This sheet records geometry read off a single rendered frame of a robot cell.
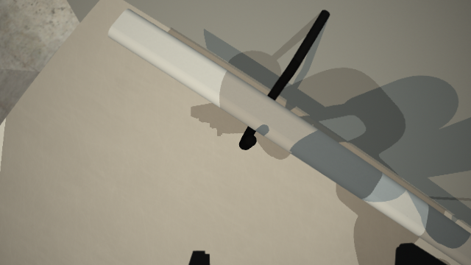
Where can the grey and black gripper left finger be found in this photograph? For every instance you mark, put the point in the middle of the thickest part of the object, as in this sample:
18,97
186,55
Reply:
199,258

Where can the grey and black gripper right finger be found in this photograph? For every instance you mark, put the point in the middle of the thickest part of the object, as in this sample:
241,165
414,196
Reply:
411,254

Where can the grey wall panel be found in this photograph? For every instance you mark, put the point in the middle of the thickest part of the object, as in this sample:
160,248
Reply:
392,78

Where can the black hook tip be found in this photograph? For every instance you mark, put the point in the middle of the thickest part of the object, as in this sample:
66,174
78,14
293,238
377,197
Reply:
248,142

